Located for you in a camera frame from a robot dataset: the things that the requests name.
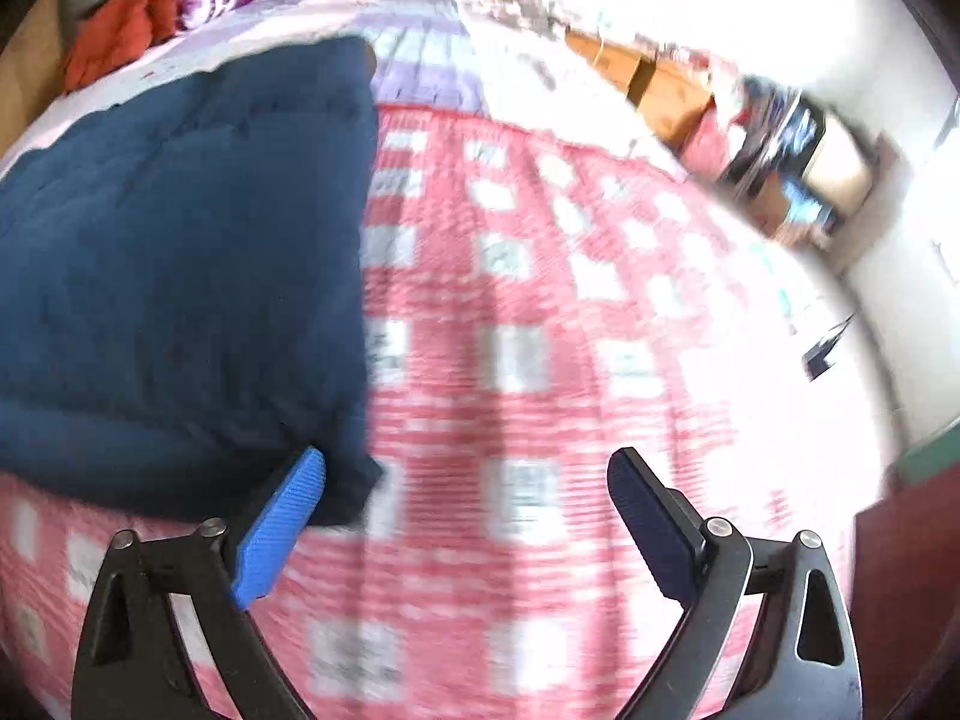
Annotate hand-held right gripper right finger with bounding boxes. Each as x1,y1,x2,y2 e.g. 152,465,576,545
607,448,865,720

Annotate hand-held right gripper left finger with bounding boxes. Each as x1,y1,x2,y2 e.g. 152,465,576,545
70,447,328,720

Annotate navy blue jacket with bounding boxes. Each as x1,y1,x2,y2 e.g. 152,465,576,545
0,34,387,527

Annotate pile of clothes and bags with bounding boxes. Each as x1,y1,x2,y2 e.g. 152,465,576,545
682,52,890,271

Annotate red checkered blanket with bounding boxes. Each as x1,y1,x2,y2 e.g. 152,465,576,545
0,103,901,720

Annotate pink plastic bag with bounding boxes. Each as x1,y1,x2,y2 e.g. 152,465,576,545
679,109,740,181

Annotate wooden nightstand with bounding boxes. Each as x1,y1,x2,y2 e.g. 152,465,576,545
566,26,713,147

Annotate orange padded jacket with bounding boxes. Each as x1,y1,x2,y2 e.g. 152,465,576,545
63,0,205,93

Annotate wooden wardrobe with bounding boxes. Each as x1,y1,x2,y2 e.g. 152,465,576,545
0,0,68,83

